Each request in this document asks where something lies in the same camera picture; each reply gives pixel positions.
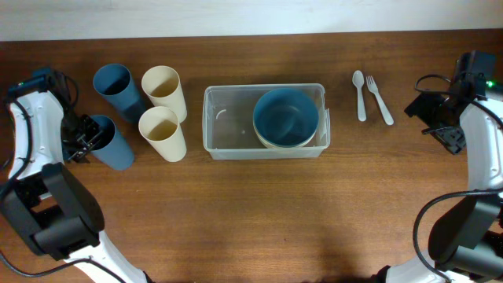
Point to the blue cup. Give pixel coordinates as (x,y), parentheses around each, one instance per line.
(112,148)
(116,85)

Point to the cream cup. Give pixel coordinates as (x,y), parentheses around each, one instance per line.
(160,127)
(163,87)

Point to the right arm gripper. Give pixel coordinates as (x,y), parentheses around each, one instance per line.
(422,105)

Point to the clear plastic container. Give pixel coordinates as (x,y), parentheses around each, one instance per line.
(228,131)

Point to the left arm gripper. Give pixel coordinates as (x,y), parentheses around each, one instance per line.
(82,152)

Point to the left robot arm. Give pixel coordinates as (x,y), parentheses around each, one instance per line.
(49,208)

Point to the cream cup back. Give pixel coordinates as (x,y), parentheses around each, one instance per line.
(163,87)

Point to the blue bowl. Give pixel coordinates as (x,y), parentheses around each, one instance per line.
(286,118)

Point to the cream cup front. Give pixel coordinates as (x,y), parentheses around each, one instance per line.
(160,127)

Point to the white plastic spoon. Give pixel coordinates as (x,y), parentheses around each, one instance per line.
(358,82)

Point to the cream bowl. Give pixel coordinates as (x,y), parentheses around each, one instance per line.
(263,139)

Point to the white plastic fork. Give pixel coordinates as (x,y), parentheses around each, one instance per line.
(372,87)

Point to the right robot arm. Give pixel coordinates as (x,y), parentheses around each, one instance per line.
(452,234)

